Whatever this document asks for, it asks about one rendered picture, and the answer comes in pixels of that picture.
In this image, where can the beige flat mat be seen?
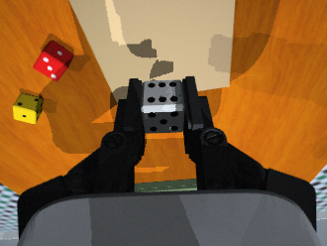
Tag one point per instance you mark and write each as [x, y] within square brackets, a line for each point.
[159, 40]

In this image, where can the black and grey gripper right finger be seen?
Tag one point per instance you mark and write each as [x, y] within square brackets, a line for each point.
[219, 164]

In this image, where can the yellow die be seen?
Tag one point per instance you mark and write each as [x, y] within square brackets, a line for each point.
[28, 108]

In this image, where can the red die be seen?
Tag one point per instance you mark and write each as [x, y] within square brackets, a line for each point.
[53, 61]

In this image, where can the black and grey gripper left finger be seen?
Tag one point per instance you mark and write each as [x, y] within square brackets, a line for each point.
[111, 168]

